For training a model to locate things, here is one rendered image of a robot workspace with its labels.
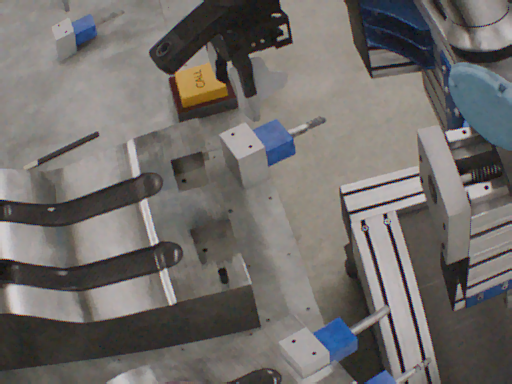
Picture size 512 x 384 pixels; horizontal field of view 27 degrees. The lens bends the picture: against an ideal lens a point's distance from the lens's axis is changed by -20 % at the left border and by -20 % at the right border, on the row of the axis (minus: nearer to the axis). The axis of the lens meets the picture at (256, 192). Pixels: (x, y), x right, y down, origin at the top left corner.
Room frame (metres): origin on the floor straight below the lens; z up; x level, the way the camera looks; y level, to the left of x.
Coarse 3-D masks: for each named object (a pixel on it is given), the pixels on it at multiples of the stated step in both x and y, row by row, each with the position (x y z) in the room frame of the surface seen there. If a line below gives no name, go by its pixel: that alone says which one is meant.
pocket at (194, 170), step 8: (200, 152) 1.04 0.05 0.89; (176, 160) 1.03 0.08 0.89; (184, 160) 1.03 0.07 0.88; (192, 160) 1.04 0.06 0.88; (200, 160) 1.04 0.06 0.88; (208, 160) 1.03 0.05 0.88; (176, 168) 1.03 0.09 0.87; (184, 168) 1.03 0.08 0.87; (192, 168) 1.04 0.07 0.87; (200, 168) 1.04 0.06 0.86; (208, 168) 1.02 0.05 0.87; (176, 176) 1.03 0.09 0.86; (184, 176) 1.03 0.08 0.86; (192, 176) 1.03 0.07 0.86; (200, 176) 1.02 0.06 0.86; (208, 176) 1.02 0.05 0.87; (176, 184) 1.02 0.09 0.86; (184, 184) 1.02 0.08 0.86; (192, 184) 1.01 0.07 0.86; (200, 184) 1.01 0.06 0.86; (208, 184) 1.01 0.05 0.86
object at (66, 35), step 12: (120, 12) 1.45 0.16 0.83; (60, 24) 1.44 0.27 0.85; (72, 24) 1.44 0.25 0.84; (84, 24) 1.43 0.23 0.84; (96, 24) 1.44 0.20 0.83; (60, 36) 1.40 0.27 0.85; (72, 36) 1.41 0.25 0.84; (84, 36) 1.41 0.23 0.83; (60, 48) 1.40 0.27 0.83; (72, 48) 1.40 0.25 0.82; (60, 60) 1.40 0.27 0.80
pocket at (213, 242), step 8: (208, 224) 0.93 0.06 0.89; (216, 224) 0.93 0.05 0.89; (224, 224) 0.93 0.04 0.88; (192, 232) 0.93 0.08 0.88; (200, 232) 0.93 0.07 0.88; (208, 232) 0.93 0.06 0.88; (216, 232) 0.93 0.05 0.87; (224, 232) 0.93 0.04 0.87; (232, 232) 0.92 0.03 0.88; (200, 240) 0.93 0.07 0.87; (208, 240) 0.93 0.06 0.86; (216, 240) 0.93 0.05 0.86; (224, 240) 0.92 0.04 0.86; (232, 240) 0.91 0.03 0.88; (200, 248) 0.92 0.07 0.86; (208, 248) 0.92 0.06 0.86; (216, 248) 0.91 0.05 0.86; (224, 248) 0.91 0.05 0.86; (232, 248) 0.90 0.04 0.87; (200, 256) 0.91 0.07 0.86; (208, 256) 0.90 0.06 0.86; (216, 256) 0.90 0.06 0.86; (224, 256) 0.90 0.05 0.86; (232, 256) 0.90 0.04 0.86
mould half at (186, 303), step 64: (192, 128) 1.08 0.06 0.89; (0, 192) 1.01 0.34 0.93; (64, 192) 1.03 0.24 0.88; (192, 192) 0.98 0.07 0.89; (0, 256) 0.90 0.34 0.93; (64, 256) 0.92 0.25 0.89; (192, 256) 0.89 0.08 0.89; (0, 320) 0.80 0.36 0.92; (64, 320) 0.81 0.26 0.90; (128, 320) 0.82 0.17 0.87; (192, 320) 0.83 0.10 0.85; (256, 320) 0.84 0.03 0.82
